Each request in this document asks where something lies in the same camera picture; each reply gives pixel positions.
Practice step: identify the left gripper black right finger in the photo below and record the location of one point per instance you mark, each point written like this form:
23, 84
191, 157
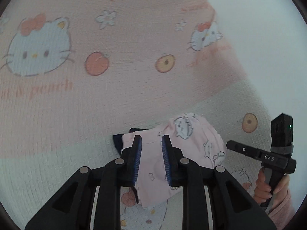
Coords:
213, 191

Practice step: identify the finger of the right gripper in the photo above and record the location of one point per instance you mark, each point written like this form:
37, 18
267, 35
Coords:
242, 149

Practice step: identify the dark navy garment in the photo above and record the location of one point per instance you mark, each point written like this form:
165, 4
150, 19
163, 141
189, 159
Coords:
117, 139

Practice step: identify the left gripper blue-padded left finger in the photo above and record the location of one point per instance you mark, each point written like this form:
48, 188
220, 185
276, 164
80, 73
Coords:
91, 196

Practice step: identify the pink Hello Kitty bed sheet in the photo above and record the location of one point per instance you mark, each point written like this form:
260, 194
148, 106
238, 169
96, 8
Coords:
74, 73

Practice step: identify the person's right hand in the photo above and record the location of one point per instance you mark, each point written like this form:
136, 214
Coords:
263, 192

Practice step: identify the pink cartoon print pajama garment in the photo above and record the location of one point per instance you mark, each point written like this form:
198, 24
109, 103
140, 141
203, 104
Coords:
177, 153

